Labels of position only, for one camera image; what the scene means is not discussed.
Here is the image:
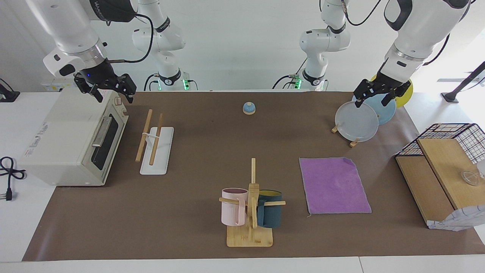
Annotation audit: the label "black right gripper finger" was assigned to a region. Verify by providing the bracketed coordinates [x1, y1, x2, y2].
[74, 73, 103, 103]
[115, 74, 137, 104]

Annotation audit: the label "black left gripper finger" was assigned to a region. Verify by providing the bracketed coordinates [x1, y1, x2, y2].
[381, 88, 404, 107]
[354, 79, 379, 109]

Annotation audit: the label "purple and grey towel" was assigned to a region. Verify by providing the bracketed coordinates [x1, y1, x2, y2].
[299, 157, 372, 218]

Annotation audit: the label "wooden plate rack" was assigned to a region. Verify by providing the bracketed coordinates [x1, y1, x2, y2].
[331, 124, 360, 148]

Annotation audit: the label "white towel rack wooden bars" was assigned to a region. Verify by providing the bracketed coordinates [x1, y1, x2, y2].
[135, 109, 175, 176]

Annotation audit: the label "yellow plate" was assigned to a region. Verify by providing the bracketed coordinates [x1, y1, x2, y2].
[371, 74, 414, 108]

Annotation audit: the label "light blue plate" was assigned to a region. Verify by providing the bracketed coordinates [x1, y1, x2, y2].
[352, 93, 397, 126]

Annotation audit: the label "pale grey plate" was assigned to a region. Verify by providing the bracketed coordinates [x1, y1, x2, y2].
[335, 101, 379, 143]

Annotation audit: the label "white power strip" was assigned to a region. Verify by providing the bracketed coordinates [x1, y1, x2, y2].
[41, 78, 76, 92]

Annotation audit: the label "black stand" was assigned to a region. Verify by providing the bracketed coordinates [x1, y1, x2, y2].
[441, 61, 485, 104]

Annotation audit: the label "white toaster oven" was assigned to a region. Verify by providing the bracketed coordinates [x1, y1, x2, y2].
[18, 88, 129, 187]

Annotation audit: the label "wooden stepped shelf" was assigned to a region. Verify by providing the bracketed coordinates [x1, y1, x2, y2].
[395, 137, 485, 228]

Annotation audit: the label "brown table mat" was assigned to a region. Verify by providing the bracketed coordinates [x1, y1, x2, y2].
[22, 91, 485, 261]

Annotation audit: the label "clear glass lid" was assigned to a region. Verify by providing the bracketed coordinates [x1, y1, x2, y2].
[461, 171, 480, 186]

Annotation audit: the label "dark teal mug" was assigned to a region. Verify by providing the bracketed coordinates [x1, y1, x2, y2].
[257, 190, 283, 229]

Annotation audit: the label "pink mug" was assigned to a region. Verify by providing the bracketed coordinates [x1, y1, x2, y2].
[221, 188, 249, 227]

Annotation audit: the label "wooden mug tree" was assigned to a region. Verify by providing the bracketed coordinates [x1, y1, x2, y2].
[219, 158, 286, 248]

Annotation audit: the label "black base cable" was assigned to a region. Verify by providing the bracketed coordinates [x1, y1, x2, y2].
[272, 75, 300, 90]
[143, 73, 160, 91]

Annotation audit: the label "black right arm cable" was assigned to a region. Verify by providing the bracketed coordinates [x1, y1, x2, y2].
[106, 13, 155, 64]

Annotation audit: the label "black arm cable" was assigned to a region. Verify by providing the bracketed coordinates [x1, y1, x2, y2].
[106, 13, 155, 64]
[340, 0, 451, 66]

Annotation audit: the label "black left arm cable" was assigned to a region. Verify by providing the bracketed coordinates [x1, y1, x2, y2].
[340, 0, 451, 66]

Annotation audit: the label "black wire basket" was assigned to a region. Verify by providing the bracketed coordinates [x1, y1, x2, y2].
[395, 123, 485, 165]

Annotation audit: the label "black clamp mount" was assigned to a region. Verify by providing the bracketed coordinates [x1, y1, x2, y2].
[0, 78, 20, 103]

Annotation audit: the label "black power cord with plug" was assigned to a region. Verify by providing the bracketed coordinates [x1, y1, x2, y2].
[0, 156, 26, 201]

